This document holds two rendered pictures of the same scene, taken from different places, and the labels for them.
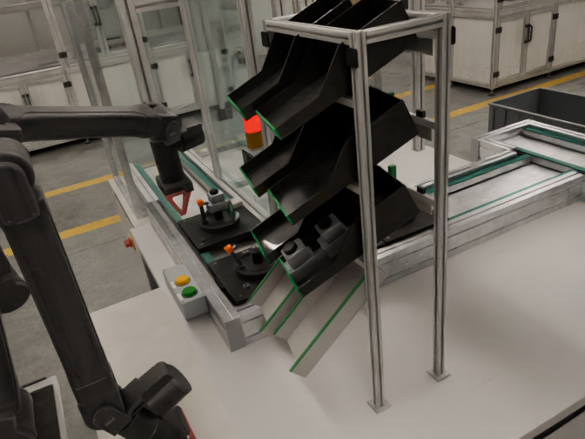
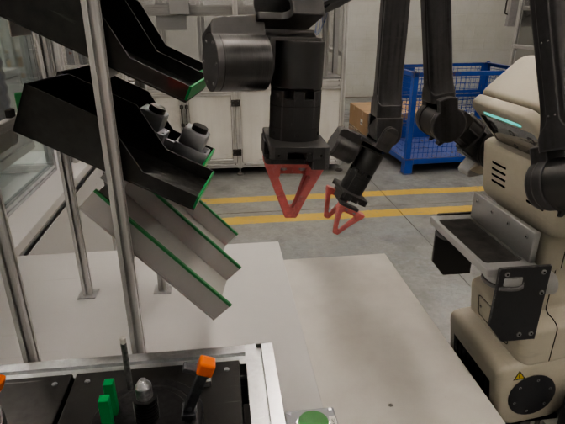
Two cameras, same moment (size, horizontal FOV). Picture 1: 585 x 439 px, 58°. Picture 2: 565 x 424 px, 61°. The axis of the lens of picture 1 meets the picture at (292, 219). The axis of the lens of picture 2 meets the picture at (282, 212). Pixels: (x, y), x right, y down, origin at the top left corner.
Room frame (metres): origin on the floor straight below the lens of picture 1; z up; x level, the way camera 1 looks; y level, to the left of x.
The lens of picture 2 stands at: (1.69, 0.41, 1.46)
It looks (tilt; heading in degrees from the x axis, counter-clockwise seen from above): 22 degrees down; 197
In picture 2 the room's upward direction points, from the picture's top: straight up
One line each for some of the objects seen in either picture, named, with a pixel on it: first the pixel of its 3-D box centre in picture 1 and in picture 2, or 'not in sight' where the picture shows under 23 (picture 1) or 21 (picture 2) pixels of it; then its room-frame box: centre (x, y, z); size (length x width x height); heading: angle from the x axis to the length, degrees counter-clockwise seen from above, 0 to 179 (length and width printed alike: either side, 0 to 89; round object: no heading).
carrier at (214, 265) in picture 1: (257, 254); (145, 404); (1.30, 0.12, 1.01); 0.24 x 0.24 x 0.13; 24
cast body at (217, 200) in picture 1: (218, 199); not in sight; (1.61, 0.24, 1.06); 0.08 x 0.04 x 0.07; 114
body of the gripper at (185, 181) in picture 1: (171, 172); (294, 119); (1.17, 0.27, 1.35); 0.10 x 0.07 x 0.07; 23
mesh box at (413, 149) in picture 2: not in sight; (448, 113); (-3.63, 0.64, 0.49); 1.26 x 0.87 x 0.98; 116
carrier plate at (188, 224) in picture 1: (220, 225); not in sight; (1.61, 0.25, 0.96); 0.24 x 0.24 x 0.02; 24
